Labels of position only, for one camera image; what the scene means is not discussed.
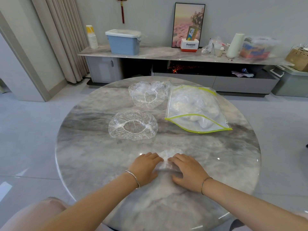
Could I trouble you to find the person's left hand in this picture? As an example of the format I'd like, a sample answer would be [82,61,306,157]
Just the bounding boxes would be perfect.
[128,152,164,187]

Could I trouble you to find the person's right hand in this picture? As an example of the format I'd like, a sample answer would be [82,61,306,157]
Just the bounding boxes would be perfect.
[168,153,212,193]

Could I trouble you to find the person's left forearm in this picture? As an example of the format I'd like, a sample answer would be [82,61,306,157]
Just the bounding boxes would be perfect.
[36,171,140,231]

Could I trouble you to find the person's right forearm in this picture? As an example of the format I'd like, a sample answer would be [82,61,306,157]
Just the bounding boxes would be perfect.
[202,178,308,231]

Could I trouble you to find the round marble table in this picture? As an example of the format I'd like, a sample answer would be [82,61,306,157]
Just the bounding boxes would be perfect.
[55,76,262,231]

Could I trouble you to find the clear plastic shower cap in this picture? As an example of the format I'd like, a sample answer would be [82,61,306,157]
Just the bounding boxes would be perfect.
[128,81,172,109]
[108,110,159,141]

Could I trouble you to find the clear zip bag yellow edge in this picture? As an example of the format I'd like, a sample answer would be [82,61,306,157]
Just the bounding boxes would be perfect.
[165,85,233,134]

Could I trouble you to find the grey marble tv cabinet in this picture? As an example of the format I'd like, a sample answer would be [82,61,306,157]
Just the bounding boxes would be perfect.
[78,45,295,94]

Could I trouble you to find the white red small box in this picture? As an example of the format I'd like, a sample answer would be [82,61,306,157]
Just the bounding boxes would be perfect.
[180,38,200,52]

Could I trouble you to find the blue storage box white lid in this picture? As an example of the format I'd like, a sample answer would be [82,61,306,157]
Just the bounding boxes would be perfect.
[105,29,142,56]

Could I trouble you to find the crumpled paper on shelf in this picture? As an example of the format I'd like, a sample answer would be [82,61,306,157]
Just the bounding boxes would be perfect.
[231,68,255,78]

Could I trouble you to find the crumpled clear plastic bag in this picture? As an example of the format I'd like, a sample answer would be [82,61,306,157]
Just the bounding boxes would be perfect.
[201,37,223,55]

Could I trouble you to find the small white cup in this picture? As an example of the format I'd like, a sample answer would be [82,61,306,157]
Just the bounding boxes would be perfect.
[214,44,225,57]

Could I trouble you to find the person's legs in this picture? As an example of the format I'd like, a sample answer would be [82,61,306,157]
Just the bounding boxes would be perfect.
[0,197,70,231]

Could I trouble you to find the stack of paper cups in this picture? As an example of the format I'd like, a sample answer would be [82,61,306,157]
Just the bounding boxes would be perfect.
[86,25,99,49]

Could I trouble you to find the framed pink flower picture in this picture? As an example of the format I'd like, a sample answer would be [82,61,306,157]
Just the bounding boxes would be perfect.
[171,3,205,48]

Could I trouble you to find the white paper roll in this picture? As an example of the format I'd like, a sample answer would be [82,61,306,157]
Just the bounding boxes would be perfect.
[226,33,245,59]

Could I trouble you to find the grey green storage bin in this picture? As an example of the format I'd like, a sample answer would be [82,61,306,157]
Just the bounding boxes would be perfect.
[270,65,308,98]

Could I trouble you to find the clear plastic storage box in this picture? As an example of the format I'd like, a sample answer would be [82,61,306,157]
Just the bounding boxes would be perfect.
[239,36,277,60]

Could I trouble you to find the red hanging tassel ornament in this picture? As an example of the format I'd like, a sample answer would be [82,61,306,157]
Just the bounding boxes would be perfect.
[116,0,128,24]

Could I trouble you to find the beige curtain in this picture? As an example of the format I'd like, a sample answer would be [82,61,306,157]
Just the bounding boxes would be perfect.
[30,0,90,84]

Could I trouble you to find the cardboard box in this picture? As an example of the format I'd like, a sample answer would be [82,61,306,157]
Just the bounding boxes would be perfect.
[285,47,308,72]

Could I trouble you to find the thin gold bracelet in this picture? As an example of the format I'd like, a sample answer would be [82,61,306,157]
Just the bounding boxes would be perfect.
[201,177,214,196]

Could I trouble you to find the silver bangle bracelet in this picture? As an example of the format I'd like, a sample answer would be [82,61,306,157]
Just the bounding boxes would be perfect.
[125,170,141,189]

